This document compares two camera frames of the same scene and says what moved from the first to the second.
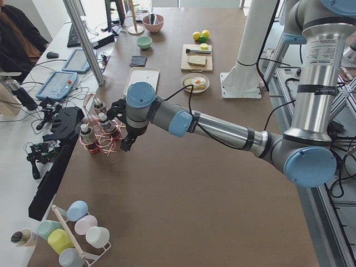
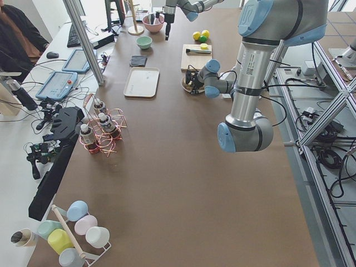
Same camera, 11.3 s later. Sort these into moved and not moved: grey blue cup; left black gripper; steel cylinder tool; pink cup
Moved: left black gripper
Not moved: grey blue cup; pink cup; steel cylinder tool
